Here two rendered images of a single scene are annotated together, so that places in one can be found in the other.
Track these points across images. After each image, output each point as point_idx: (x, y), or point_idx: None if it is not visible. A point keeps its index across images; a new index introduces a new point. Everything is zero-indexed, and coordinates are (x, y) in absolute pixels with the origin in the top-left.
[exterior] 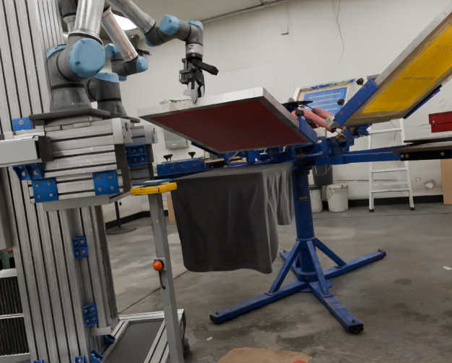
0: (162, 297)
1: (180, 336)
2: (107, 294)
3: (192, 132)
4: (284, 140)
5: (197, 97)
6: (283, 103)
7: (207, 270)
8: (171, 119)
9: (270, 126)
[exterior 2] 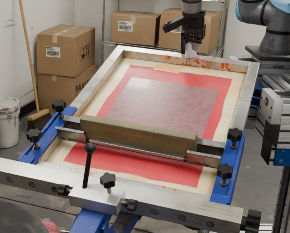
0: None
1: (197, 230)
2: (273, 220)
3: (220, 113)
4: (81, 159)
5: (188, 54)
6: (6, 201)
7: (187, 226)
8: (225, 80)
9: (108, 107)
